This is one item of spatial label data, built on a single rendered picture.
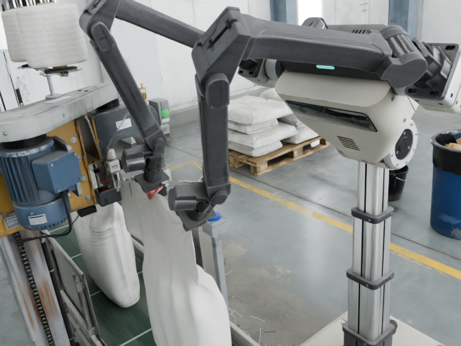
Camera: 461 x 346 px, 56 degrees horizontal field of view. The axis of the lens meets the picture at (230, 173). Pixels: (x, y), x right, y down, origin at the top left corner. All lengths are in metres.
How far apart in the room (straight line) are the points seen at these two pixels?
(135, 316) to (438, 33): 8.58
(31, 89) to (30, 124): 3.04
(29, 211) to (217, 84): 0.77
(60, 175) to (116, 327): 0.98
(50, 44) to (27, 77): 3.00
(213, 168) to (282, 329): 1.61
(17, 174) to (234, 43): 0.80
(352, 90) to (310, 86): 0.14
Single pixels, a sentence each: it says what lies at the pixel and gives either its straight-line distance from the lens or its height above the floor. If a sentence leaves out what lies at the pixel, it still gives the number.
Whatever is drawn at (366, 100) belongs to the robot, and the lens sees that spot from 1.14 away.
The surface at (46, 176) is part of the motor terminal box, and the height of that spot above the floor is 1.26.
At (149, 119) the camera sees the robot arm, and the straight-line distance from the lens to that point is 1.32.
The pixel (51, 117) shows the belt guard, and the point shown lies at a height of 1.40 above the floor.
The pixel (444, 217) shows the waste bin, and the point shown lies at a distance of 3.31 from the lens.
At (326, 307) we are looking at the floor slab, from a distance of 2.62.
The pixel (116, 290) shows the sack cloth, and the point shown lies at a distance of 2.12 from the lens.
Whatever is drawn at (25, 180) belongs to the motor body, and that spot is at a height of 1.24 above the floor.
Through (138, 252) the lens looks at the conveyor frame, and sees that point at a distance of 2.51.
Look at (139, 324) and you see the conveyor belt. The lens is 2.05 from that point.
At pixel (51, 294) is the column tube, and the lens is 1.77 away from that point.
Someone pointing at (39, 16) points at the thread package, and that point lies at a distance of 1.29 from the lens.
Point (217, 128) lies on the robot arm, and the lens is 0.88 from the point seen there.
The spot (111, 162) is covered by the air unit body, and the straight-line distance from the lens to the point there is 1.53.
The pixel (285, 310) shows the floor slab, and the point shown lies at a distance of 2.59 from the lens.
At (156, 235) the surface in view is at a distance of 1.60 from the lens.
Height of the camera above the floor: 1.66
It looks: 22 degrees down
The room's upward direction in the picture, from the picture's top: 6 degrees counter-clockwise
